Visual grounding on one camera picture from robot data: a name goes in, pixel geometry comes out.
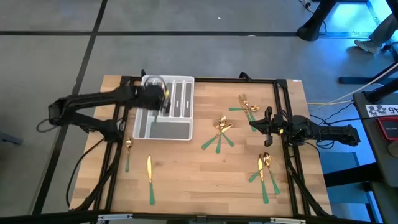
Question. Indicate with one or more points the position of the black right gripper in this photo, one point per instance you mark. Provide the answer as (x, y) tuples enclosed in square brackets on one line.
[(280, 126)]

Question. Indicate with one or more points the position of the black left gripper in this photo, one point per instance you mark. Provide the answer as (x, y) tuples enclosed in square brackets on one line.
[(150, 98)]

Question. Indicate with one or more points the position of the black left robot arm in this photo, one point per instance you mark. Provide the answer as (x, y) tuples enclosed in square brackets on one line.
[(93, 97)]

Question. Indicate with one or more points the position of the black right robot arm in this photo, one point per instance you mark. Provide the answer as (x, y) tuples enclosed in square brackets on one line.
[(335, 133)]

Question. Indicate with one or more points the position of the white plastic cutlery tray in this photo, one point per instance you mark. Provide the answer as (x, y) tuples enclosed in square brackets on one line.
[(169, 130)]

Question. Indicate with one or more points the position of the black clamp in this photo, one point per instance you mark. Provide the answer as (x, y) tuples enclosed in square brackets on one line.
[(242, 74), (143, 73)]

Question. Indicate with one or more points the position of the black table leg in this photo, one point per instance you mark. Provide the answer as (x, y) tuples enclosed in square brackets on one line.
[(351, 175)]

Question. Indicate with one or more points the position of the black desk foot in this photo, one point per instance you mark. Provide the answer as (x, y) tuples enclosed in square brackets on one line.
[(354, 80)]

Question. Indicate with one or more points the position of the grey side table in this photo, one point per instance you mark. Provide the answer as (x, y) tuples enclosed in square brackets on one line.
[(370, 149)]

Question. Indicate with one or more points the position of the black desk leg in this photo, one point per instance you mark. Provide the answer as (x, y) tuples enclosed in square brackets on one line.
[(312, 29), (382, 91)]

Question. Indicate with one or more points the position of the white printed label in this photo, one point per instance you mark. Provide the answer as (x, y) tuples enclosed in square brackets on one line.
[(381, 110)]

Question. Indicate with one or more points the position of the red and black device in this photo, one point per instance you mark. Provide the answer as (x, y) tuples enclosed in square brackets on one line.
[(388, 127)]

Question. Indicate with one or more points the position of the grey round object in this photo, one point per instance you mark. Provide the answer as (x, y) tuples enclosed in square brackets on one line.
[(393, 149)]

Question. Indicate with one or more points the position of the person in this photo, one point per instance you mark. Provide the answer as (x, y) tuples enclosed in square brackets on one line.
[(382, 31)]

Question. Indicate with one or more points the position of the grey flat bar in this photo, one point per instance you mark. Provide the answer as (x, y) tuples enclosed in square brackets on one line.
[(9, 138)]

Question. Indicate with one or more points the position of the black aluminium table frame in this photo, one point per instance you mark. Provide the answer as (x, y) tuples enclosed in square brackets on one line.
[(217, 80)]

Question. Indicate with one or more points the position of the silver frame bracket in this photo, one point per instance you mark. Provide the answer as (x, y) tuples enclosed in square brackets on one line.
[(115, 217), (287, 220)]

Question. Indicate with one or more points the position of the black frame beam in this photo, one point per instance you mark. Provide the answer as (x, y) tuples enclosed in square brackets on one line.
[(62, 216)]

